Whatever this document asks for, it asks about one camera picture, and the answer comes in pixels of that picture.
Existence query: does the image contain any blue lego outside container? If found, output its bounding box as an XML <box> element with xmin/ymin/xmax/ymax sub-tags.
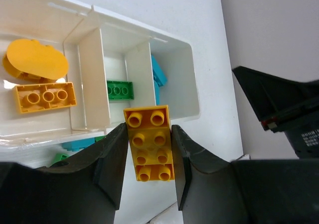
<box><xmin>62</xmin><ymin>137</ymin><xmax>95</xmax><ymax>151</ymax></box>

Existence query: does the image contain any small green lego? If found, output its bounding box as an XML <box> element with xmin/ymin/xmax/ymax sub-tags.
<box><xmin>95</xmin><ymin>136</ymin><xmax>105</xmax><ymax>142</ymax></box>
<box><xmin>50</xmin><ymin>153</ymin><xmax>70</xmax><ymax>167</ymax></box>

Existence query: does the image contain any green long lego brick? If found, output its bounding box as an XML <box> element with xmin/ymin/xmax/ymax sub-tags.
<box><xmin>107</xmin><ymin>80</ymin><xmax>134</xmax><ymax>101</ymax></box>

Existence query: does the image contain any white three-compartment container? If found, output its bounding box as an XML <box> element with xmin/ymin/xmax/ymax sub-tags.
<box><xmin>0</xmin><ymin>0</ymin><xmax>200</xmax><ymax>148</ymax></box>

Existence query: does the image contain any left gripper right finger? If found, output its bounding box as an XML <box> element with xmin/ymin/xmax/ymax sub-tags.
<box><xmin>171</xmin><ymin>125</ymin><xmax>319</xmax><ymax>224</ymax></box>

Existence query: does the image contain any blue lego brick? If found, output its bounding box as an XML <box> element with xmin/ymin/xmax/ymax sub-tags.
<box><xmin>151</xmin><ymin>55</ymin><xmax>167</xmax><ymax>87</ymax></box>

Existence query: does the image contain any yellow rounded lego piece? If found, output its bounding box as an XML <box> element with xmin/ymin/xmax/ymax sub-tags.
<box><xmin>2</xmin><ymin>39</ymin><xmax>69</xmax><ymax>83</ymax></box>

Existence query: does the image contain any yellow long lego brick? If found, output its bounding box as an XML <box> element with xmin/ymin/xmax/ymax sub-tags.
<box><xmin>13</xmin><ymin>82</ymin><xmax>77</xmax><ymax>114</ymax></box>

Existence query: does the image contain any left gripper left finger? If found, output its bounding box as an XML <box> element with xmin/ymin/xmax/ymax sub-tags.
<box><xmin>0</xmin><ymin>123</ymin><xmax>129</xmax><ymax>224</ymax></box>

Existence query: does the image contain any blue rounded lego piece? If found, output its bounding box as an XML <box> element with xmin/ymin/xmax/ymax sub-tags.
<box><xmin>154</xmin><ymin>81</ymin><xmax>160</xmax><ymax>105</ymax></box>

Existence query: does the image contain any large yellow lego brick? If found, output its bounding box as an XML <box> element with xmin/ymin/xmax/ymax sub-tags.
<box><xmin>124</xmin><ymin>105</ymin><xmax>175</xmax><ymax>182</ymax></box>

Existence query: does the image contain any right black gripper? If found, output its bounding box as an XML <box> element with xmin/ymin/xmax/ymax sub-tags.
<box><xmin>232</xmin><ymin>66</ymin><xmax>319</xmax><ymax>159</ymax></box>

